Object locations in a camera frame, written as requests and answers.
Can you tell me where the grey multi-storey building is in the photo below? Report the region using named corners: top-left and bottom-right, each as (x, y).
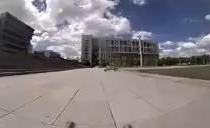
top-left (80, 34), bottom-right (160, 68)

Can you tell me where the grey concrete slab pavement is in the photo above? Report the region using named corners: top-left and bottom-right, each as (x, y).
top-left (0, 66), bottom-right (210, 128)

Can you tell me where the pale pole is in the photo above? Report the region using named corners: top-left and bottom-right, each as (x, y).
top-left (137, 34), bottom-right (144, 68)

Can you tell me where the low distant building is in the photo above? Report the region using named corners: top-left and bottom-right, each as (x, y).
top-left (34, 50), bottom-right (62, 60)

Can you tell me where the robot's own part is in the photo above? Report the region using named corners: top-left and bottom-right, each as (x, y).
top-left (67, 121), bottom-right (76, 128)

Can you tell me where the row of trees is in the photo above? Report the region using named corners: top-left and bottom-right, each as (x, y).
top-left (158, 54), bottom-right (210, 67)

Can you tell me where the grass area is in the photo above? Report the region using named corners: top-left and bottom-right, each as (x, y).
top-left (136, 64), bottom-right (210, 82)

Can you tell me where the dark tall building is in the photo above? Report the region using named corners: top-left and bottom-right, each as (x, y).
top-left (0, 9), bottom-right (36, 54)

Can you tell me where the dark stepped wall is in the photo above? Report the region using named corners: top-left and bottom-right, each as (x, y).
top-left (0, 50), bottom-right (91, 78)

